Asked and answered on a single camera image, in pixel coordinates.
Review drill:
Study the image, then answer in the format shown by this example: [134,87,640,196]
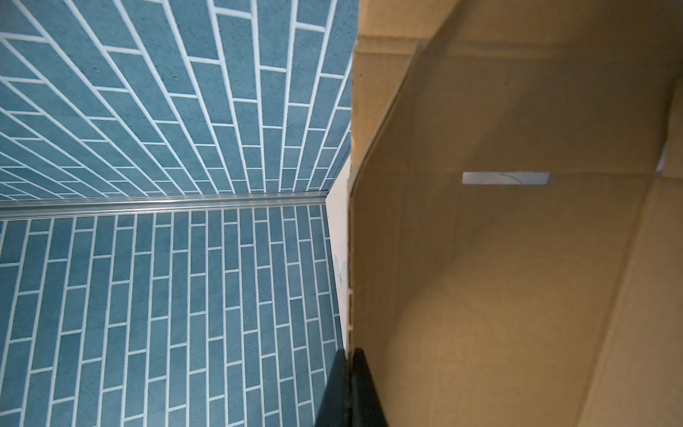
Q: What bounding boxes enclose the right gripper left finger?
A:
[315,349,350,427]

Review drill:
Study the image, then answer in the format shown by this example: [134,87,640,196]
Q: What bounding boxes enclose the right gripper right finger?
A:
[350,349,389,427]

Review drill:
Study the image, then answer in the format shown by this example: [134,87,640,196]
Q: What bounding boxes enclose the brown cardboard box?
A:
[349,1,682,426]

